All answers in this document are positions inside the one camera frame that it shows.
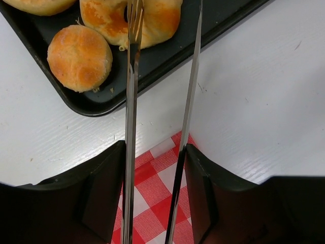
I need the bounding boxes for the red white checkered cloth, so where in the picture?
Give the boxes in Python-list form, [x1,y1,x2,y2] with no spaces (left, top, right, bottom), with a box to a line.
[110,132,194,243]

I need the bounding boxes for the twisted ring bread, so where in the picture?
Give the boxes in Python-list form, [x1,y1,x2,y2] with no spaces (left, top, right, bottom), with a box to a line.
[79,0,183,51]

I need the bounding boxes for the silver metal tongs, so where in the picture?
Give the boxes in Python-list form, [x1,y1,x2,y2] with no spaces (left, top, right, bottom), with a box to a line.
[121,1,203,243]

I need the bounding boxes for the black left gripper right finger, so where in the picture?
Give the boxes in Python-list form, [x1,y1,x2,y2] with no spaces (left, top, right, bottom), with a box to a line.
[185,144,324,243]

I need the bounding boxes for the ring bagel bread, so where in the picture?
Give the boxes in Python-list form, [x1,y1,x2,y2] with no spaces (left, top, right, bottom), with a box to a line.
[3,0,76,16]

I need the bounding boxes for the small round bun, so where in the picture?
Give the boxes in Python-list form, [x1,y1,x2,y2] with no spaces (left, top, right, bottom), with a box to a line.
[47,24,113,93]

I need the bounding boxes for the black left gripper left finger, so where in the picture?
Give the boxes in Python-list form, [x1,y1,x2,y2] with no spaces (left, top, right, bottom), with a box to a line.
[1,140,125,243]

